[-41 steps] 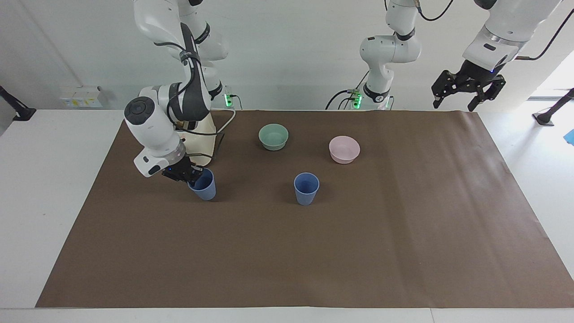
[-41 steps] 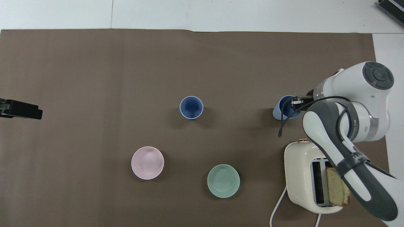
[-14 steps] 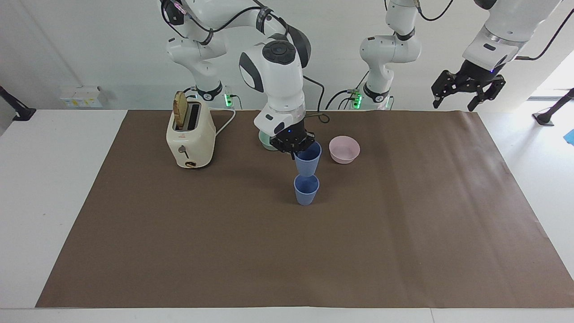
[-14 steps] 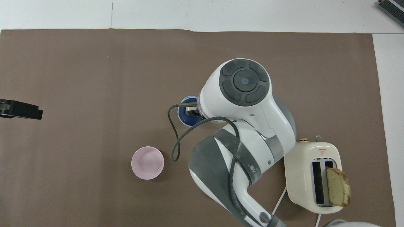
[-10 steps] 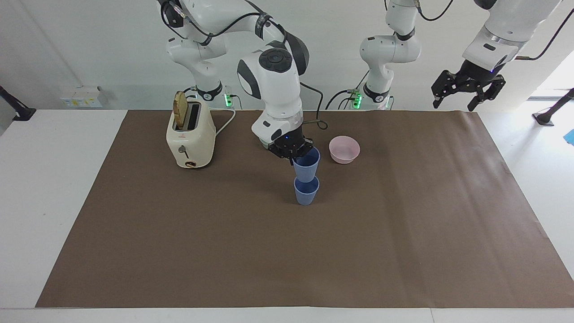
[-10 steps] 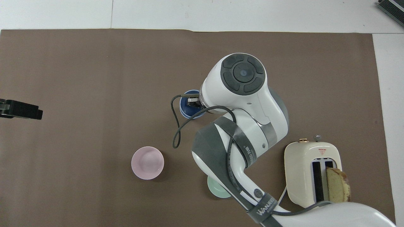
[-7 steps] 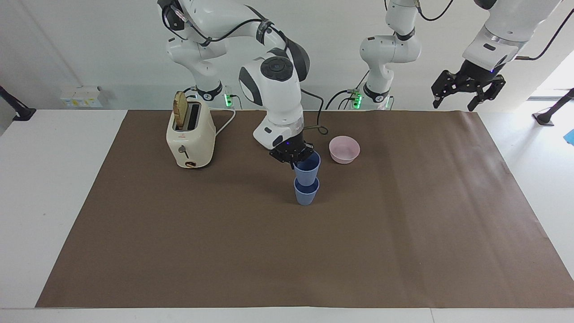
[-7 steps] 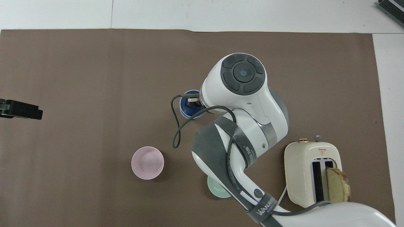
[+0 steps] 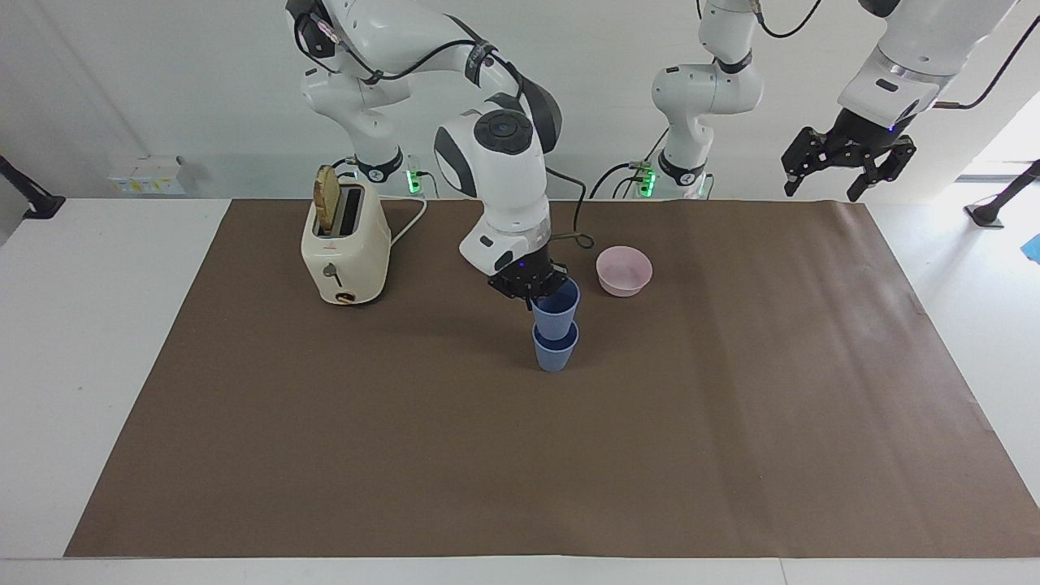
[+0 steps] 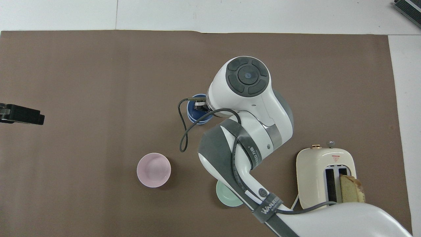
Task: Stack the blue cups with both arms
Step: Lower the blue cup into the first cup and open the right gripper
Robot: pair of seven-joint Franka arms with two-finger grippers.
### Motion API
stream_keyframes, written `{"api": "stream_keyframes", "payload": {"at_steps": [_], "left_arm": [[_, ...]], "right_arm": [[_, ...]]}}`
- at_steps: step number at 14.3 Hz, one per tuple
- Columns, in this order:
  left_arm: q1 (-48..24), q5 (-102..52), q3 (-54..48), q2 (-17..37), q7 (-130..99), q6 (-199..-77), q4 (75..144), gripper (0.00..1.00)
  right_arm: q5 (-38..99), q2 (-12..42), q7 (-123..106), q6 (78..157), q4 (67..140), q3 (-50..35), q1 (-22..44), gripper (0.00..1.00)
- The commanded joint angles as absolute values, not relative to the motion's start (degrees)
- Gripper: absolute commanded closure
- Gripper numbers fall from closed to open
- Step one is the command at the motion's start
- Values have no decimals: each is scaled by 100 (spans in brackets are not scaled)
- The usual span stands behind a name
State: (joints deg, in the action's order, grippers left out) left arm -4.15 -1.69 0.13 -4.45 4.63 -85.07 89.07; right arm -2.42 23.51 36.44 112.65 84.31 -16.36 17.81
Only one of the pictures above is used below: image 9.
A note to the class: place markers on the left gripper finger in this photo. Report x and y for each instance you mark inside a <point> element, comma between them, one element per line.
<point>804,150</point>
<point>892,158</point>

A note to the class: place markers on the blue plastic cup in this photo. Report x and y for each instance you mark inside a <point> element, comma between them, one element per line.
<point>559,313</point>
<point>555,353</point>

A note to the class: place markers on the pink bowl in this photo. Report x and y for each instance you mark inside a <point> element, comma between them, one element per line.
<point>624,272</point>

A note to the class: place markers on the black stand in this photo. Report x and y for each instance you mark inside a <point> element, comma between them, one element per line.
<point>1003,199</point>
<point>32,201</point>

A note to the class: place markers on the blue object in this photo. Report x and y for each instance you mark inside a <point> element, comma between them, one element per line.
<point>1034,248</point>

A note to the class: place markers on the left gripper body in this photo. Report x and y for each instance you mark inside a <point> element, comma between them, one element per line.
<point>863,132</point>

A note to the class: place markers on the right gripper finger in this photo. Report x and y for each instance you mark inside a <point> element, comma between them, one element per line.
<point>554,276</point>
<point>508,286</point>

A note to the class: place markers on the cream toaster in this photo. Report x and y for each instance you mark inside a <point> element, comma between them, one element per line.
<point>345,260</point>

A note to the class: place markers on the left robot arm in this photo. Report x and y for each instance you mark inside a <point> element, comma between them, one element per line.
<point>703,89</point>

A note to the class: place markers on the toast slice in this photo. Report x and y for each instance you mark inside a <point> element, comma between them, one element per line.
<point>326,199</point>

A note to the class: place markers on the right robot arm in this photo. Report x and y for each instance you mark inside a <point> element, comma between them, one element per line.
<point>496,187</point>

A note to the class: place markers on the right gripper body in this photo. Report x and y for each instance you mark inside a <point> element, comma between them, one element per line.
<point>530,266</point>

